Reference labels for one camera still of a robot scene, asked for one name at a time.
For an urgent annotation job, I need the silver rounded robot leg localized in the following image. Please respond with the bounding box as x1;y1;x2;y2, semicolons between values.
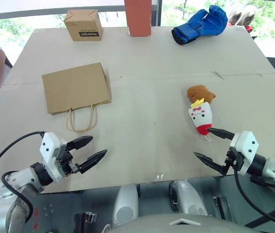
112;185;140;227
169;180;209;217

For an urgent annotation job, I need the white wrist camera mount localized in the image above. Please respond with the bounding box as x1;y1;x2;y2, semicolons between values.
229;131;259;176
39;132;68;183

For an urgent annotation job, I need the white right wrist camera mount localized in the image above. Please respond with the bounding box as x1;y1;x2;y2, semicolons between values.
229;131;259;176

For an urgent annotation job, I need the dark window frame post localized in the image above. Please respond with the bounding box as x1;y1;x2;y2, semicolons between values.
151;0;163;27

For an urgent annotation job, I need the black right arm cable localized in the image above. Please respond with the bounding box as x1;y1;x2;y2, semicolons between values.
233;166;275;230

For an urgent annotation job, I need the plush toy with brown hair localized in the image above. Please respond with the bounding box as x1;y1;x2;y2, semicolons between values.
188;98;214;142

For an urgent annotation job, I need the grey robot torso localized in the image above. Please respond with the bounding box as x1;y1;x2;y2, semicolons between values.
107;213;252;233

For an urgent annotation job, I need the blue boxing glove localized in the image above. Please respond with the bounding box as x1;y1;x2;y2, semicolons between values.
171;4;229;46

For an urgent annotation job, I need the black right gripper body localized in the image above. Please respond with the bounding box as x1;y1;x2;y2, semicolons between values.
223;146;246;176

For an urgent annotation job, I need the small brown cardboard box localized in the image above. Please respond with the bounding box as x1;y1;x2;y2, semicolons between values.
63;9;103;42

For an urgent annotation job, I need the tall red-orange box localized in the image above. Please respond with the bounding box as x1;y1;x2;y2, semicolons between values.
124;0;152;37

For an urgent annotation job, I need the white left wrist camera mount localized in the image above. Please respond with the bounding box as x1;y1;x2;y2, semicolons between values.
39;132;68;183

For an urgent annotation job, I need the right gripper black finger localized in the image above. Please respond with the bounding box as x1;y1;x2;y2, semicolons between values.
207;127;235;141
193;151;227;175

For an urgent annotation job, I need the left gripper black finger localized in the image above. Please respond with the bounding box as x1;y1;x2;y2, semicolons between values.
66;135;94;151
78;149;108;174

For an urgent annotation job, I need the brown paper bag with handles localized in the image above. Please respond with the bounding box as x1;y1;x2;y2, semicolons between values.
41;62;112;133

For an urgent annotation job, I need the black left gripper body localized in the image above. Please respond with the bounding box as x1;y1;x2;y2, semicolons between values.
54;142;82;176

